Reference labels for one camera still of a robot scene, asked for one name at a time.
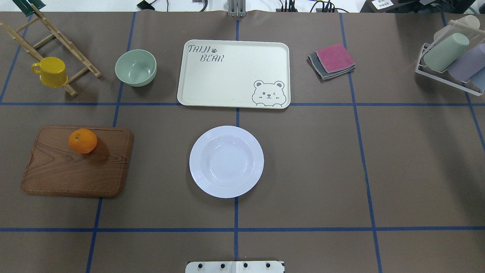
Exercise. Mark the green cup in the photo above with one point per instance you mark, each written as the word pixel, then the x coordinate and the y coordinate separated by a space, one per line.
pixel 445 52

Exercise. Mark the yellow mug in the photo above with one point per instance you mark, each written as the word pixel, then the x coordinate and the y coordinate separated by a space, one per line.
pixel 51 71

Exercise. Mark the green ceramic bowl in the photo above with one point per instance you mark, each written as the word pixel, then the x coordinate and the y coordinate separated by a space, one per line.
pixel 136 68

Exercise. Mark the blue cup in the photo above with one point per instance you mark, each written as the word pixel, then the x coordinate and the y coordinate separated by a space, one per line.
pixel 478 79

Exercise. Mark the white cup rack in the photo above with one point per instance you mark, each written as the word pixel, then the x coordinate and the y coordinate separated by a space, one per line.
pixel 476 38

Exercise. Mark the purple cup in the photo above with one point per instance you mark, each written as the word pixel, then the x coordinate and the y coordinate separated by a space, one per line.
pixel 470 63

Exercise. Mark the white ceramic plate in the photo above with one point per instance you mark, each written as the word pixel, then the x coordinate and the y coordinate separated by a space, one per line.
pixel 226 161

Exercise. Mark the wooden cutting board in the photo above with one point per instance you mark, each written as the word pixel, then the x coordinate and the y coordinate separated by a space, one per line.
pixel 55 169

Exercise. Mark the wooden dish rack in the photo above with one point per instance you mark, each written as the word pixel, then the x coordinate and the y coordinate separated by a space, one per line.
pixel 55 33

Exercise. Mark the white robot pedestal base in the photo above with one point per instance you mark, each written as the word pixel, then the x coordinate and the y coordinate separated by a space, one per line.
pixel 257 266

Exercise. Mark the beige cup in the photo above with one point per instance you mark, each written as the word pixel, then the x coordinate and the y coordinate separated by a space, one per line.
pixel 469 20

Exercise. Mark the cream bear serving tray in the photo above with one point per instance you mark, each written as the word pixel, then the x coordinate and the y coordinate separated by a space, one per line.
pixel 242 74

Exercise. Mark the pink cloth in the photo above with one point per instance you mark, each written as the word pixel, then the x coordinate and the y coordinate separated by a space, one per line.
pixel 335 58

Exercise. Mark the orange fruit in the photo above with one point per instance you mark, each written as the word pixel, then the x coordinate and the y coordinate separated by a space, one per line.
pixel 83 141

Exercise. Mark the grey cloth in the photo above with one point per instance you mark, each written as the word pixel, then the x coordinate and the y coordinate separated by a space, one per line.
pixel 321 71

